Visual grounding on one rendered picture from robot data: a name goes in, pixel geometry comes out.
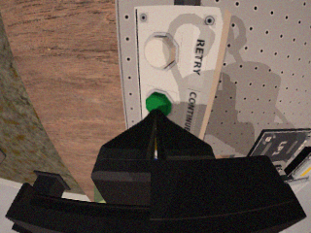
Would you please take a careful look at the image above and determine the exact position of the white control panel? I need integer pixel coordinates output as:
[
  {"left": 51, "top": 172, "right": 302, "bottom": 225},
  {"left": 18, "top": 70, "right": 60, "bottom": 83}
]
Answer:
[{"left": 134, "top": 0, "right": 231, "bottom": 140}]

